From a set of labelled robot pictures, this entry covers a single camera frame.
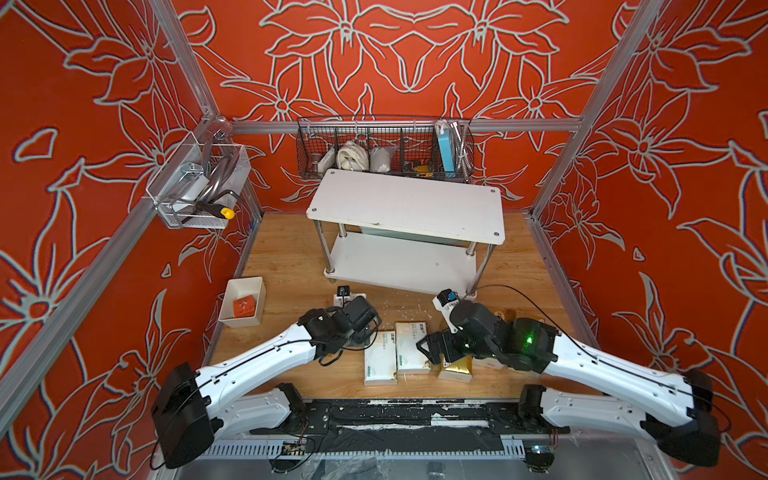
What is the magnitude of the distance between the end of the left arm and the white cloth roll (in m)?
0.46

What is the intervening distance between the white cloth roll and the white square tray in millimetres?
454

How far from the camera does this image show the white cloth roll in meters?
0.89

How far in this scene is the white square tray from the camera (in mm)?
871

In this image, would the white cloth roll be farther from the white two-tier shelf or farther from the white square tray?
the white square tray

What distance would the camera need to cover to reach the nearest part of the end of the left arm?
0.53 m
